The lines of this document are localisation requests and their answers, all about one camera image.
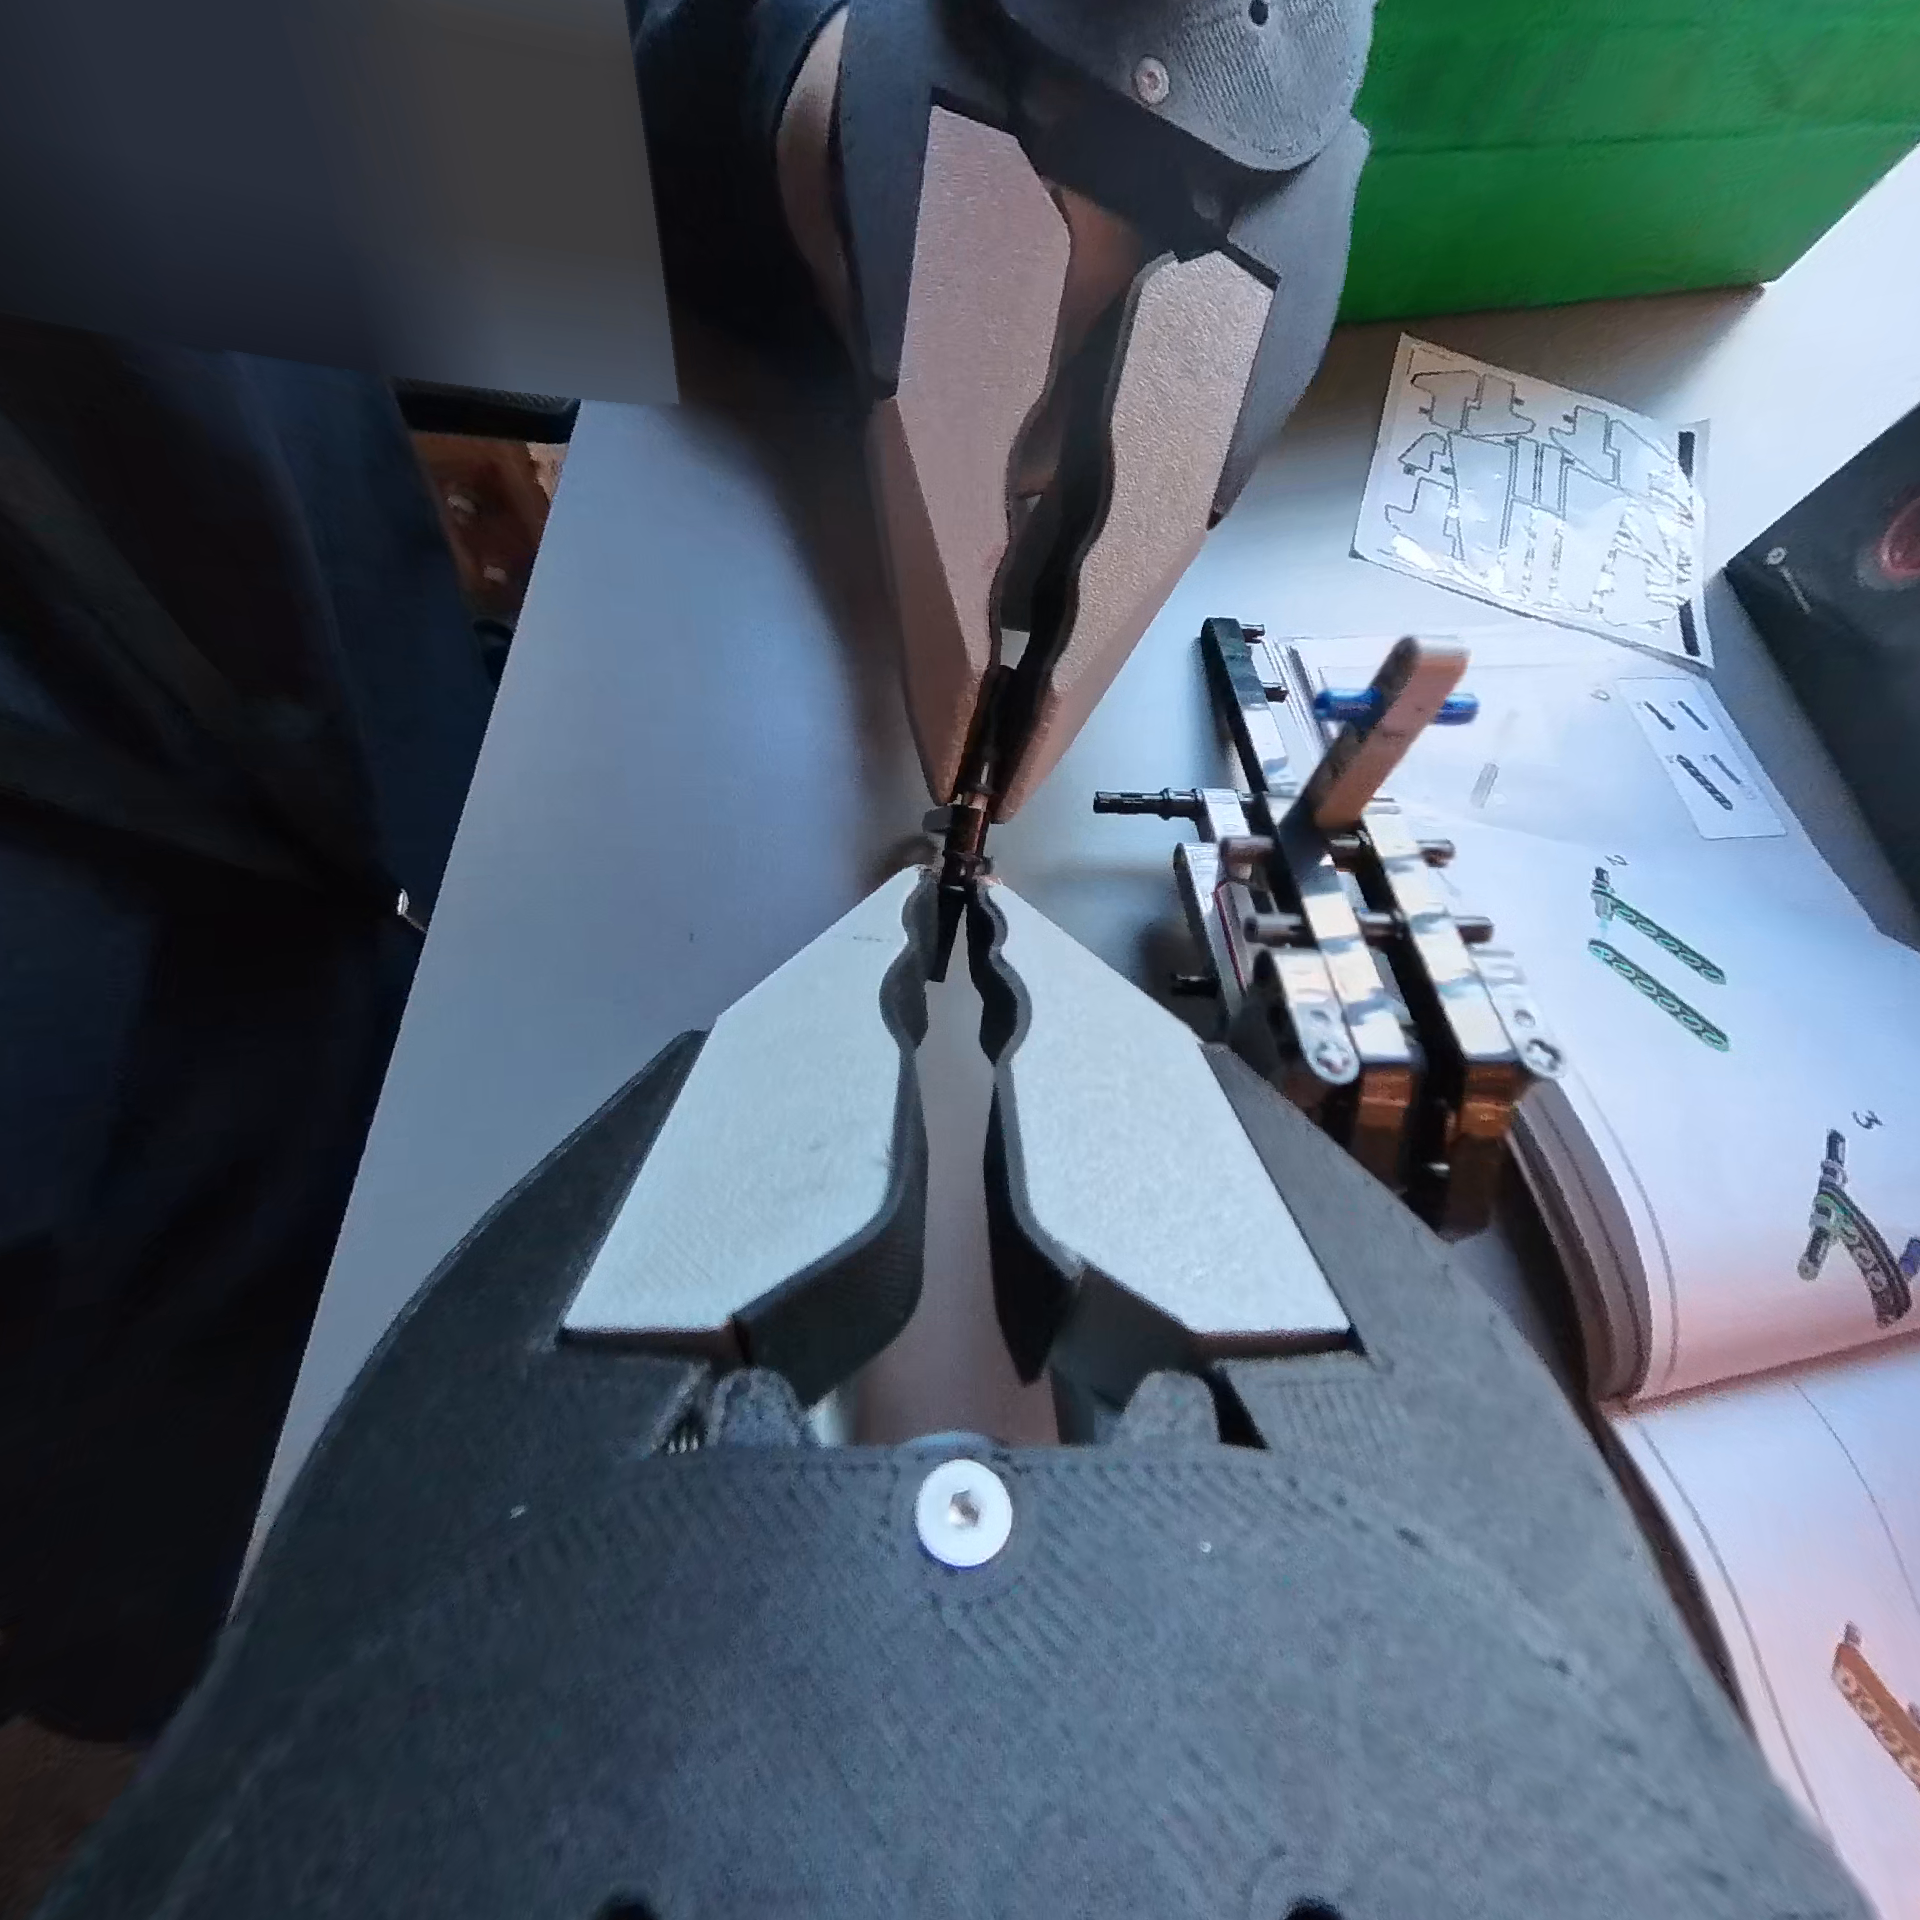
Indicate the lego instruction booklet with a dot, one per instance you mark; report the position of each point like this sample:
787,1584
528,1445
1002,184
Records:
1724,1200

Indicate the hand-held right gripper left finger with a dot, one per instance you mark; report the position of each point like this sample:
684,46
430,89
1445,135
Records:
750,1172

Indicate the partly built lego model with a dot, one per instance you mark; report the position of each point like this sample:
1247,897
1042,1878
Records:
1350,975

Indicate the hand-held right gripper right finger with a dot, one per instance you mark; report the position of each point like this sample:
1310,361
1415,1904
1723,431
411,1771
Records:
1155,1184

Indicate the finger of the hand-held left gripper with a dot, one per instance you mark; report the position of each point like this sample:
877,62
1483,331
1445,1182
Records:
962,375
1178,421

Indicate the clear sticker sheet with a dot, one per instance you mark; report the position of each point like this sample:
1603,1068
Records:
1517,495

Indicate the black lego set box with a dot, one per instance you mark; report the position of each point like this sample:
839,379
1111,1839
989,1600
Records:
1845,676

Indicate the black lego axle piece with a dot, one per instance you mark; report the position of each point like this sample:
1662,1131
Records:
962,840

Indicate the green box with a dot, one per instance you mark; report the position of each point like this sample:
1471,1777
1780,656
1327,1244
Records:
1622,149

